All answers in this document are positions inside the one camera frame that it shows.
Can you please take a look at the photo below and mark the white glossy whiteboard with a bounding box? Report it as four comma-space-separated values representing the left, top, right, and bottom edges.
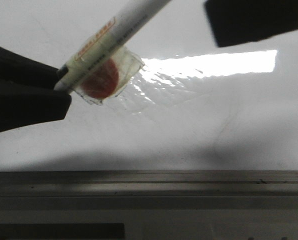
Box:
0, 0, 298, 172

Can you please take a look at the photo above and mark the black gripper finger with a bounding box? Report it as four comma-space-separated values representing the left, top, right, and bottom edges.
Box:
203, 0, 298, 48
0, 47, 72, 133

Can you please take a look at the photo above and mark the grey aluminium whiteboard frame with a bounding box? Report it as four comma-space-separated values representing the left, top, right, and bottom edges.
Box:
0, 170, 298, 240

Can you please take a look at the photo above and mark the red round magnet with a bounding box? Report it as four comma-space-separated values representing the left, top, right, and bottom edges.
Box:
80, 58, 119, 100

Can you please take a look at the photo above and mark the white black whiteboard marker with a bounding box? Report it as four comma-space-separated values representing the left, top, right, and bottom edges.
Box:
54, 0, 169, 93

